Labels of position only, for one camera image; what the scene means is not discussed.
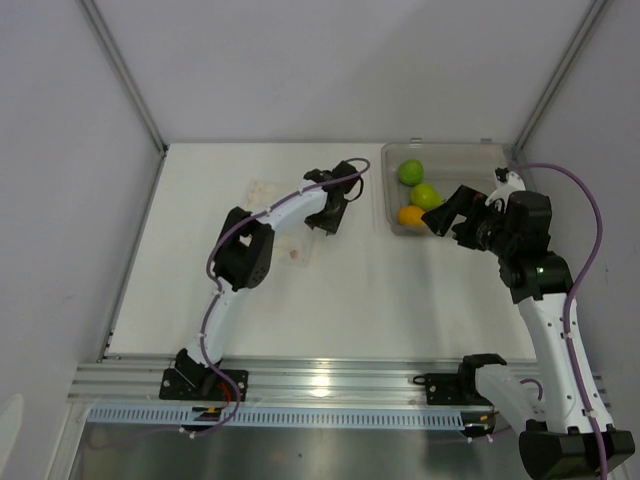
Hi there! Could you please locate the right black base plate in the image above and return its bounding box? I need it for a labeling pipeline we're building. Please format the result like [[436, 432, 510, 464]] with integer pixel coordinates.
[[412, 373, 491, 407]]

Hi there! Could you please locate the aluminium frame post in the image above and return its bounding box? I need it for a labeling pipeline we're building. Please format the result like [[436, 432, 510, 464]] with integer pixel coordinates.
[[512, 0, 612, 152], [77, 0, 169, 154]]

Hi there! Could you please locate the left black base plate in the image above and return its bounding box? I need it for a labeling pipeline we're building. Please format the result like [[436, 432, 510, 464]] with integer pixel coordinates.
[[158, 368, 237, 402]]

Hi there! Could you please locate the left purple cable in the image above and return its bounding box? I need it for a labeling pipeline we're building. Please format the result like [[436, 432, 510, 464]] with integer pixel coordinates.
[[177, 158, 371, 441]]

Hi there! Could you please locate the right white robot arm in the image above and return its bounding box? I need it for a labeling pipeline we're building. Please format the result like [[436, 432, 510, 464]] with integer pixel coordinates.
[[422, 186, 635, 479]]

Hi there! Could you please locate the left aluminium frame post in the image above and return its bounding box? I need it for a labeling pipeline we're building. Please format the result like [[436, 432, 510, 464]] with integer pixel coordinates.
[[77, 0, 169, 154]]

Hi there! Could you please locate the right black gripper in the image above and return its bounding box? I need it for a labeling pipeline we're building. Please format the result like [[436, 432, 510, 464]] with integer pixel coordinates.
[[421, 185, 517, 259]]

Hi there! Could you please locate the slotted white cable duct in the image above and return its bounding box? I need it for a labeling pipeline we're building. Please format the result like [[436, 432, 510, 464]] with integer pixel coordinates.
[[87, 404, 465, 431]]

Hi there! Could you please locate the green pear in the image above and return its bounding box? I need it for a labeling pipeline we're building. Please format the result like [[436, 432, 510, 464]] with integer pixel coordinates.
[[410, 183, 443, 211]]

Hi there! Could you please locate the aluminium mounting rail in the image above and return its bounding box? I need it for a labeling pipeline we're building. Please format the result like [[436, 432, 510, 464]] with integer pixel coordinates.
[[67, 355, 612, 412]]

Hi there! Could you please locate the round green lime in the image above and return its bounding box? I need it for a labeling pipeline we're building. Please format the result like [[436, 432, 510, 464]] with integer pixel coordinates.
[[397, 159, 424, 186]]

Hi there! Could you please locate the clear plastic food container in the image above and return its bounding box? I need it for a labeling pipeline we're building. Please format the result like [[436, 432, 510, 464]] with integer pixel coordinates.
[[381, 141, 510, 236]]

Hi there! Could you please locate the orange fruit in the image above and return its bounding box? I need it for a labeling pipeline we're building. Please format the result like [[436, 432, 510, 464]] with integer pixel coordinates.
[[396, 205, 426, 228]]

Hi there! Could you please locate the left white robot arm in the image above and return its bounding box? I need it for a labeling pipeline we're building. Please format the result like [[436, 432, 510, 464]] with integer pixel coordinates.
[[168, 158, 370, 400]]

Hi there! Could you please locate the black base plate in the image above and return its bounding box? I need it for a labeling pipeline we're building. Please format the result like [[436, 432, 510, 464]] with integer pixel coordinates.
[[412, 373, 491, 407], [158, 368, 237, 402]]

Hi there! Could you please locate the clear zip top bag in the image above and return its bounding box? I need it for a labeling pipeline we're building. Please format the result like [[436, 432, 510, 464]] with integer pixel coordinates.
[[241, 180, 327, 267]]

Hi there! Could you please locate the right aluminium frame post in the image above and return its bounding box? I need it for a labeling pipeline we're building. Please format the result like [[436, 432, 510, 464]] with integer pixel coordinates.
[[512, 0, 612, 152]]

